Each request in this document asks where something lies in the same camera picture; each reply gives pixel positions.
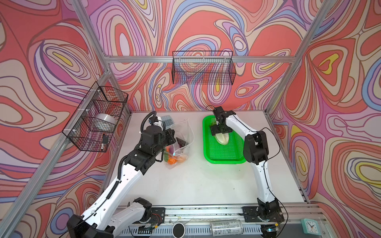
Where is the clear zip top bag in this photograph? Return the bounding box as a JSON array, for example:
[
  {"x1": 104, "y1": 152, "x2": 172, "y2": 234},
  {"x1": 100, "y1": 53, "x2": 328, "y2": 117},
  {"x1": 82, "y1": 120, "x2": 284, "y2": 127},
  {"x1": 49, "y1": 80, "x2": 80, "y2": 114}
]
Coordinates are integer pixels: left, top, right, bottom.
[{"x1": 163, "y1": 120, "x2": 194, "y2": 169}]

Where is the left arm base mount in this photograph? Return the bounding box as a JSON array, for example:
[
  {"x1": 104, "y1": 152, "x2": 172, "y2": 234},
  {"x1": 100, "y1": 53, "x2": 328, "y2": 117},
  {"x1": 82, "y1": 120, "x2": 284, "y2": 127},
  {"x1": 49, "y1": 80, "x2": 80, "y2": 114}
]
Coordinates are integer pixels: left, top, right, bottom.
[{"x1": 133, "y1": 207, "x2": 166, "y2": 225}]

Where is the white roll in basket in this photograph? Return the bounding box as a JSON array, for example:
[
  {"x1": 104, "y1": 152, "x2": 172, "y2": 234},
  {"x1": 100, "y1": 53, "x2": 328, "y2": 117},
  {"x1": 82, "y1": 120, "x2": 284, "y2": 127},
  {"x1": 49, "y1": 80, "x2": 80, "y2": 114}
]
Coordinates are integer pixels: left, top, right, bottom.
[{"x1": 94, "y1": 113, "x2": 117, "y2": 132}]

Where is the black round speaker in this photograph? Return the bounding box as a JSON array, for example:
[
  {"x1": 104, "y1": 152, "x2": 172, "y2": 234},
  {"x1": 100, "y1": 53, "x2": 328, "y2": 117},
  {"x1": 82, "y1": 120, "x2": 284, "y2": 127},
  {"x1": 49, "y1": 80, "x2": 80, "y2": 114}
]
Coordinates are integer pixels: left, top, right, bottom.
[{"x1": 172, "y1": 223, "x2": 186, "y2": 238}]

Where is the light blue calculator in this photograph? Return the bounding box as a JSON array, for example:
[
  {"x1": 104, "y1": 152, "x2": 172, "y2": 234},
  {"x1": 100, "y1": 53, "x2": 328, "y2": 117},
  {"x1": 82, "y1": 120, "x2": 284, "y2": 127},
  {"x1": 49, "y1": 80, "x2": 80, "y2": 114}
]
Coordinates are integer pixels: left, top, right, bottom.
[{"x1": 161, "y1": 115, "x2": 174, "y2": 128}]

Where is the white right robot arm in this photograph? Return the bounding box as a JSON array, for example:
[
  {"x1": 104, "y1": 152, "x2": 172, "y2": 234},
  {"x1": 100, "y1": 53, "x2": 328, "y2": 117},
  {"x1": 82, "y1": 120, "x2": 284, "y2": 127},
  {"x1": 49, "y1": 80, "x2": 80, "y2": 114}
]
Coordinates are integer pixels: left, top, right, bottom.
[{"x1": 210, "y1": 106, "x2": 280, "y2": 213}]

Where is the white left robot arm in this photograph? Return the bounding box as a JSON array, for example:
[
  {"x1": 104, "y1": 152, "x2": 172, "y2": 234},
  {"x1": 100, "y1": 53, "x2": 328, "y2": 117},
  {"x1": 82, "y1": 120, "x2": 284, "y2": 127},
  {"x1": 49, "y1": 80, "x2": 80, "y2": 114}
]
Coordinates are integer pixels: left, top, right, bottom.
[{"x1": 66, "y1": 125, "x2": 176, "y2": 238}]

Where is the toy napa cabbage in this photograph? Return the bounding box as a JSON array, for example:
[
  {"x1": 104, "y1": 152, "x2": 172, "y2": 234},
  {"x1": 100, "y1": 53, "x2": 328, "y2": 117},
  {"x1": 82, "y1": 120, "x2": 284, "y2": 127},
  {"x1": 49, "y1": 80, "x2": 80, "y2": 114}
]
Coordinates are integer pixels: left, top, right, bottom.
[{"x1": 210, "y1": 119, "x2": 231, "y2": 145}]

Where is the silver drink can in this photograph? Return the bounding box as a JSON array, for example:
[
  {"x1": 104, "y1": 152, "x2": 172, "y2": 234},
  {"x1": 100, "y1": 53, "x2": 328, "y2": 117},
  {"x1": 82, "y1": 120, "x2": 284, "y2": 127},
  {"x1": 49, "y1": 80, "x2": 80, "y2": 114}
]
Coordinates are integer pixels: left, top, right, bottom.
[{"x1": 210, "y1": 220, "x2": 244, "y2": 237}]

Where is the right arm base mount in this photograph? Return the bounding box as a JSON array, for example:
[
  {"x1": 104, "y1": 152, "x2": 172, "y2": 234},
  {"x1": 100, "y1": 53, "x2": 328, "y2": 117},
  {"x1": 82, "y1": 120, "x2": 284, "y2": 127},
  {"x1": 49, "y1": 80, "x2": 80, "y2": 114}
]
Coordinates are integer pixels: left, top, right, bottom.
[{"x1": 242, "y1": 206, "x2": 285, "y2": 223}]

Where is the teal small clock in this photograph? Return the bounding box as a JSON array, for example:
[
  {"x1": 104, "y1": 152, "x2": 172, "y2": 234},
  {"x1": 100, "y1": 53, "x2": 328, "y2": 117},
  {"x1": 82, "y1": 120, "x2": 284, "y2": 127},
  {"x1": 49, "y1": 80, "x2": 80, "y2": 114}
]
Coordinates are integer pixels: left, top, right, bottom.
[{"x1": 301, "y1": 218, "x2": 321, "y2": 236}]

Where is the green plastic basket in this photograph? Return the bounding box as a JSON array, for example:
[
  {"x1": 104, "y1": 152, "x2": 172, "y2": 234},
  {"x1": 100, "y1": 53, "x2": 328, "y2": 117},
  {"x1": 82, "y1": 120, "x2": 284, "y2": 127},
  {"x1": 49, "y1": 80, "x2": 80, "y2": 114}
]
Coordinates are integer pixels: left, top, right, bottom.
[{"x1": 202, "y1": 115, "x2": 246, "y2": 164}]

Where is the black wire basket left wall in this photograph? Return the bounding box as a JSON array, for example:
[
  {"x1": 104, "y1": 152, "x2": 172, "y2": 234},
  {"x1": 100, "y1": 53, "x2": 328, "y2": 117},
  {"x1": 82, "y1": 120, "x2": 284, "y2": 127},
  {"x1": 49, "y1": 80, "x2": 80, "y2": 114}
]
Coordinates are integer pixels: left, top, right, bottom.
[{"x1": 62, "y1": 82, "x2": 129, "y2": 152}]

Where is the black wire basket back wall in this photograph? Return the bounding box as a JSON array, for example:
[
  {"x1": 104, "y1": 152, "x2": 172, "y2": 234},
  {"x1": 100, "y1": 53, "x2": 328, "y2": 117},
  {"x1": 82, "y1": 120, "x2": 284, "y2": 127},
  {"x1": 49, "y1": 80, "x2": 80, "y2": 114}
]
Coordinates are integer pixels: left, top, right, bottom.
[{"x1": 172, "y1": 50, "x2": 236, "y2": 85}]

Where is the black wire basket wall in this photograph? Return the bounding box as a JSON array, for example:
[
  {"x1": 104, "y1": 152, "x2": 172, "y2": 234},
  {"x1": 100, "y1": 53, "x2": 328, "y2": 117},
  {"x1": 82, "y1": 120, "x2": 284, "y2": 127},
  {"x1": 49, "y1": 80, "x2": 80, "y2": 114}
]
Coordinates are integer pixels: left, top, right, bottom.
[
  {"x1": 172, "y1": 50, "x2": 236, "y2": 85},
  {"x1": 62, "y1": 82, "x2": 129, "y2": 152}
]

